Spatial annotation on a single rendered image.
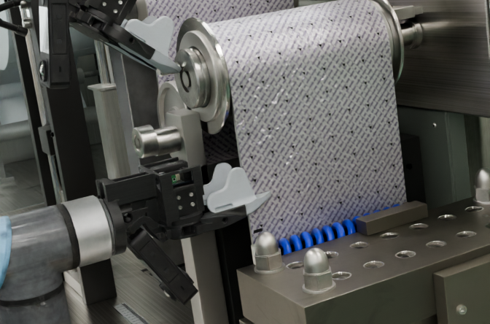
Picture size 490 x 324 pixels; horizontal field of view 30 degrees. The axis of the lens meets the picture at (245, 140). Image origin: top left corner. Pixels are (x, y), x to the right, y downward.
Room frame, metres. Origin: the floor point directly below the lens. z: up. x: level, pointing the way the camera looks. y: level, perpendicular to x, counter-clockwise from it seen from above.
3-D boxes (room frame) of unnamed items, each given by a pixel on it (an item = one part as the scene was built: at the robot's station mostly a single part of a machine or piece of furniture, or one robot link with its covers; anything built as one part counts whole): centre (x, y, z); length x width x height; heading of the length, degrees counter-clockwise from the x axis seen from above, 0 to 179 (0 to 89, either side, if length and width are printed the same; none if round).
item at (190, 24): (1.14, 0.04, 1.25); 0.15 x 0.01 x 0.15; 25
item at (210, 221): (1.04, 0.05, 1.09); 0.09 x 0.05 x 0.02; 114
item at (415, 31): (1.26, -0.22, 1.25); 0.07 x 0.04 x 0.04; 115
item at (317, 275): (0.94, -0.06, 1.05); 0.04 x 0.04 x 0.04
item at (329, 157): (1.14, -0.10, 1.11); 0.23 x 0.01 x 0.18; 115
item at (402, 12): (1.27, -0.23, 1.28); 0.06 x 0.05 x 0.02; 115
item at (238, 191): (1.07, 0.01, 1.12); 0.09 x 0.03 x 0.06; 114
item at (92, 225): (1.00, 0.19, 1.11); 0.08 x 0.05 x 0.08; 25
